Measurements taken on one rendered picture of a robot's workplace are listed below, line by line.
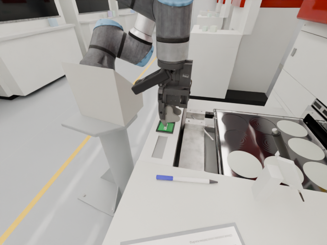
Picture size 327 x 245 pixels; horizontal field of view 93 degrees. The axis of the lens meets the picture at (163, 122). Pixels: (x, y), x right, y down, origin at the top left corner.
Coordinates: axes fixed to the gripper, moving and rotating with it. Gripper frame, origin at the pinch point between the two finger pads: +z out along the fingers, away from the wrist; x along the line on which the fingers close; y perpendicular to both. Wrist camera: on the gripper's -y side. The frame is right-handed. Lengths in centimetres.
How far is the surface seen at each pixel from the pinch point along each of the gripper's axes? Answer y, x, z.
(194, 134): 10.8, 7.4, 10.0
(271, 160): 34.9, -1.9, 8.0
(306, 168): 44.0, -3.2, 8.0
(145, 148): -3.0, -10.5, 2.0
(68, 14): -298, 346, -4
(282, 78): 58, 60, 5
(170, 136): 3.1, -4.2, 2.0
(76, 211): -69, -2, 98
